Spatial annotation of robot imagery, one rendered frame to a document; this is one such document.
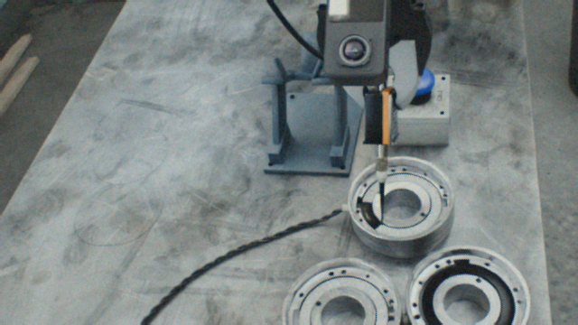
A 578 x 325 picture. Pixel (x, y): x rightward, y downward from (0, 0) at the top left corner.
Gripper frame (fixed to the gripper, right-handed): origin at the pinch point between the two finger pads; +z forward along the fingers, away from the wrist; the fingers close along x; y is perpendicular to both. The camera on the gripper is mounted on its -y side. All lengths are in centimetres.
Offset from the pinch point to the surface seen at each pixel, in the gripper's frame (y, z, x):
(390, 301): -14.4, 10.7, -1.7
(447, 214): -5.5, 9.1, -6.2
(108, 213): -5.2, 13.2, 31.4
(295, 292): -14.8, 9.8, 6.8
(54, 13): 142, 94, 154
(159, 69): 19.3, 13.3, 34.7
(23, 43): 120, 92, 155
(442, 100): 9.8, 8.8, -4.7
